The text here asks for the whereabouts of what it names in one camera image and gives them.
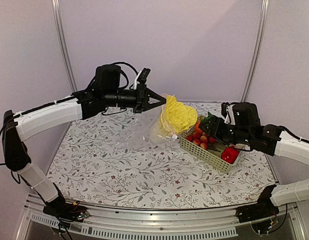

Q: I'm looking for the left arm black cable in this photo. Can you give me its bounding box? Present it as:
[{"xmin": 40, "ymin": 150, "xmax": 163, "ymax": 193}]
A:
[{"xmin": 111, "ymin": 61, "xmax": 140, "ymax": 88}]

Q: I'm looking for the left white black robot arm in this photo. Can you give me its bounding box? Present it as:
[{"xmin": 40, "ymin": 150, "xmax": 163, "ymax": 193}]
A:
[{"xmin": 0, "ymin": 62, "xmax": 166, "ymax": 223}]

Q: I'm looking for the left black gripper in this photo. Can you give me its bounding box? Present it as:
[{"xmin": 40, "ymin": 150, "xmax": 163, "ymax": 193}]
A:
[{"xmin": 104, "ymin": 83, "xmax": 167, "ymax": 113}]

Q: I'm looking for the aluminium frame post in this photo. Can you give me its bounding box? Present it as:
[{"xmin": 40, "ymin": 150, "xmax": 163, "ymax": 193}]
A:
[
  {"xmin": 240, "ymin": 0, "xmax": 270, "ymax": 102},
  {"xmin": 51, "ymin": 0, "xmax": 78, "ymax": 92}
]

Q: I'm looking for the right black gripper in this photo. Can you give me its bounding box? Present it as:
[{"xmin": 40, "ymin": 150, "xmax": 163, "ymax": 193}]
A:
[{"xmin": 198, "ymin": 116, "xmax": 252, "ymax": 146}]

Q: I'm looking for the aluminium front rail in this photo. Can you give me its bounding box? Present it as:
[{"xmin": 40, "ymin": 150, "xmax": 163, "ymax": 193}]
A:
[{"xmin": 16, "ymin": 193, "xmax": 307, "ymax": 240}]

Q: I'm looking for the left aluminium frame post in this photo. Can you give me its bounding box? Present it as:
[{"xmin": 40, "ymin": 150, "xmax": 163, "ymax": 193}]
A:
[{"xmin": 51, "ymin": 0, "xmax": 78, "ymax": 92}]

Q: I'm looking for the yellow napa cabbage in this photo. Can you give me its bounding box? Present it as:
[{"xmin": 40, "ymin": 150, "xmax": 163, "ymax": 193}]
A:
[{"xmin": 157, "ymin": 94, "xmax": 198, "ymax": 139}]

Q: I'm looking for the green white bok choy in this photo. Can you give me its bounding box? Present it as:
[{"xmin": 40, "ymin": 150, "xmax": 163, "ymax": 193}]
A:
[{"xmin": 200, "ymin": 112, "xmax": 217, "ymax": 128}]

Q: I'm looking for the right aluminium frame post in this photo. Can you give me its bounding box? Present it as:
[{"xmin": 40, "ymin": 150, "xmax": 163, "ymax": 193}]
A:
[{"xmin": 240, "ymin": 0, "xmax": 270, "ymax": 102}]

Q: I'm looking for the floral tablecloth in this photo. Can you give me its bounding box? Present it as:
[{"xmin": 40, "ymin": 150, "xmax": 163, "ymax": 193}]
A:
[{"xmin": 47, "ymin": 109, "xmax": 276, "ymax": 209}]

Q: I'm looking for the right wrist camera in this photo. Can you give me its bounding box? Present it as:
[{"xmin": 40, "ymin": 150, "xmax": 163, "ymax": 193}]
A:
[{"xmin": 221, "ymin": 102, "xmax": 235, "ymax": 125}]

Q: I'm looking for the clear zip top bag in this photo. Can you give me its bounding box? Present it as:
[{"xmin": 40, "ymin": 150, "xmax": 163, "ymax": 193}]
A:
[{"xmin": 115, "ymin": 105, "xmax": 179, "ymax": 150}]

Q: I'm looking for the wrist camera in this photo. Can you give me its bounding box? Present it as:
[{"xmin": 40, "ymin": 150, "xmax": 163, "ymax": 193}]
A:
[
  {"xmin": 221, "ymin": 102, "xmax": 235, "ymax": 125},
  {"xmin": 129, "ymin": 68, "xmax": 151, "ymax": 90}
]

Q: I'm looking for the red bell pepper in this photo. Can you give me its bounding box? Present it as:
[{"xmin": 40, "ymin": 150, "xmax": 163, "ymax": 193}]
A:
[{"xmin": 221, "ymin": 146, "xmax": 240, "ymax": 164}]

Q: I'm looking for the beige perforated plastic basket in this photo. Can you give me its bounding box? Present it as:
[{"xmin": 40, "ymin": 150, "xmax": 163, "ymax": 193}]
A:
[{"xmin": 180, "ymin": 126, "xmax": 244, "ymax": 174}]

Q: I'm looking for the orange fruit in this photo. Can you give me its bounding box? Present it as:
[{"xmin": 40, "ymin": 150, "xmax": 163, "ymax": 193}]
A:
[{"xmin": 194, "ymin": 121, "xmax": 203, "ymax": 134}]

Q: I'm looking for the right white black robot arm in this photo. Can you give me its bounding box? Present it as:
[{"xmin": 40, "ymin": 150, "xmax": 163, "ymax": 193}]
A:
[{"xmin": 199, "ymin": 102, "xmax": 309, "ymax": 223}]

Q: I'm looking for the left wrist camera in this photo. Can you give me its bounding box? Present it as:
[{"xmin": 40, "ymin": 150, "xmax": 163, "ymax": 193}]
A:
[{"xmin": 129, "ymin": 68, "xmax": 151, "ymax": 90}]

